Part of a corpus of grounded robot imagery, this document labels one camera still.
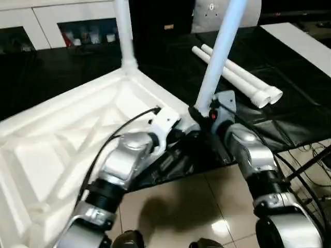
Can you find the black work mat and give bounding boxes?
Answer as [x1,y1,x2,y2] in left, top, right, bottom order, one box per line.
[0,26,331,194]

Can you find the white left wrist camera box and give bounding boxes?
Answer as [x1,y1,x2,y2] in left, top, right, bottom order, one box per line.
[147,107,182,154]

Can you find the white plastic table leg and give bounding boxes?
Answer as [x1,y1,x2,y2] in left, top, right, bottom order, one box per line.
[114,0,141,73]
[191,46,272,110]
[201,43,284,105]
[193,0,249,120]

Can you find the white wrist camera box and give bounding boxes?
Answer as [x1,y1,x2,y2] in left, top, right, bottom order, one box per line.
[212,90,238,126]
[147,107,182,154]

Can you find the black stand leg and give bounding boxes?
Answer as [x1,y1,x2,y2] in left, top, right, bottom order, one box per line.
[286,144,331,182]

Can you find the light grey cushion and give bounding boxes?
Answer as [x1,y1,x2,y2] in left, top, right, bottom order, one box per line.
[191,0,263,33]

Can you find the black cabinet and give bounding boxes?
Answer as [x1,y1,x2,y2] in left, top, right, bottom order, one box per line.
[128,0,200,68]

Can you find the white flat board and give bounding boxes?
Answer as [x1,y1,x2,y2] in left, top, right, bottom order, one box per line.
[260,23,331,79]

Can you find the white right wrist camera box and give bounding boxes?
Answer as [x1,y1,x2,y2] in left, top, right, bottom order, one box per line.
[212,90,238,126]

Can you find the white plastic table top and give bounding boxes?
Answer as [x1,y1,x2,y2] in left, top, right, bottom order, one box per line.
[0,67,201,248]

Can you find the white glass-door cabinet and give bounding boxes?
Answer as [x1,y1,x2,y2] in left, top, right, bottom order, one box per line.
[0,0,131,53]

